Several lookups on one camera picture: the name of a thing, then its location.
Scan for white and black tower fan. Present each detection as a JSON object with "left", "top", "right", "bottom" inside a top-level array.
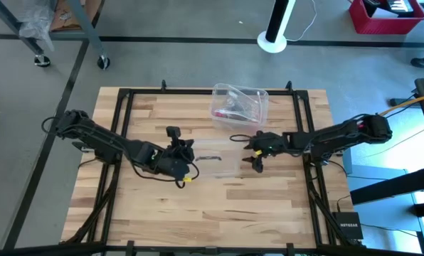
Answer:
[{"left": 256, "top": 0, "right": 297, "bottom": 54}]

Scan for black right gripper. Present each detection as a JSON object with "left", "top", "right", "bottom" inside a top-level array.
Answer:
[{"left": 241, "top": 130, "right": 290, "bottom": 174}]

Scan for black equipment in crate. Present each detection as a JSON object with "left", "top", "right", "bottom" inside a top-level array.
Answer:
[{"left": 363, "top": 0, "right": 414, "bottom": 17}]

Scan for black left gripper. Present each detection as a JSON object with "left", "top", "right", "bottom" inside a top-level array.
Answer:
[{"left": 154, "top": 126, "right": 196, "bottom": 181}]

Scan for clear plastic storage box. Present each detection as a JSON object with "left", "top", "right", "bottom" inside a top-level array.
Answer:
[{"left": 210, "top": 82, "right": 270, "bottom": 135}]

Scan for black network switch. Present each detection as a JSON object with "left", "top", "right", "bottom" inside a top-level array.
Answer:
[{"left": 332, "top": 211, "right": 364, "bottom": 240}]

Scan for red plastic crate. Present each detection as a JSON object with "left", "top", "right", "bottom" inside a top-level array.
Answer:
[{"left": 348, "top": 0, "right": 424, "bottom": 36}]

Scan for black metal stand beams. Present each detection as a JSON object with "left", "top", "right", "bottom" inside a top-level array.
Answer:
[{"left": 350, "top": 76, "right": 424, "bottom": 218}]

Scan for clear plastic box lid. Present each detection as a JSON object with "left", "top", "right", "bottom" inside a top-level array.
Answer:
[{"left": 192, "top": 139, "right": 242, "bottom": 178}]

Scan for white fan cable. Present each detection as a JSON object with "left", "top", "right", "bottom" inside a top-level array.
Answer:
[{"left": 286, "top": 0, "right": 318, "bottom": 43}]

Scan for yellow cable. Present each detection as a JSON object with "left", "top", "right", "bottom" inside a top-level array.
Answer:
[{"left": 378, "top": 91, "right": 424, "bottom": 117}]

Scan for grey metal cart frame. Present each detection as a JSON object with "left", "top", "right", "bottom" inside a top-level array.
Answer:
[{"left": 0, "top": 0, "right": 110, "bottom": 70}]

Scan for brown cardboard sheet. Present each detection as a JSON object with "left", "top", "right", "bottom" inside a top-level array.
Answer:
[{"left": 50, "top": 0, "right": 102, "bottom": 32}]

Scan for crumpled clear plastic wrap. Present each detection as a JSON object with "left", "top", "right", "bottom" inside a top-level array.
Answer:
[{"left": 18, "top": 0, "right": 56, "bottom": 50}]

